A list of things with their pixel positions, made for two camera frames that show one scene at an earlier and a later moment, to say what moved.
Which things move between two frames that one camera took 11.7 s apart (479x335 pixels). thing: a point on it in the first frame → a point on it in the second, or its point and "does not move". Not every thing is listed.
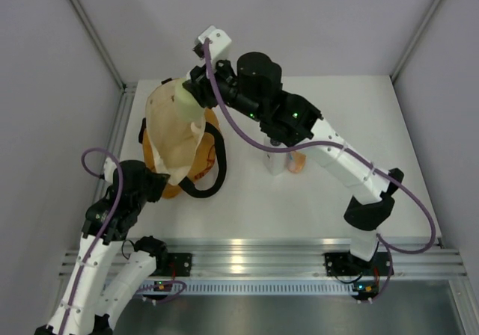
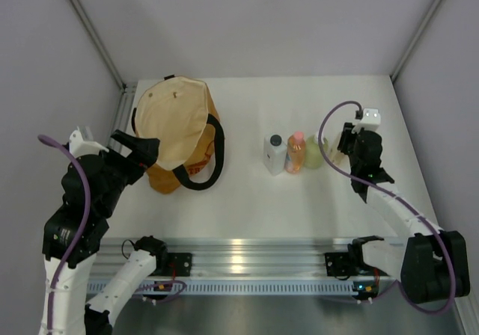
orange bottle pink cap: [296, 161] does not move
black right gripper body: [228, 87] → [347, 145]
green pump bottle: [188, 108] → [313, 157]
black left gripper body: [154, 186] → [109, 197]
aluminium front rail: [304, 257] does not move
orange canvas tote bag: [192, 151] does not move
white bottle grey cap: [275, 161] does not move
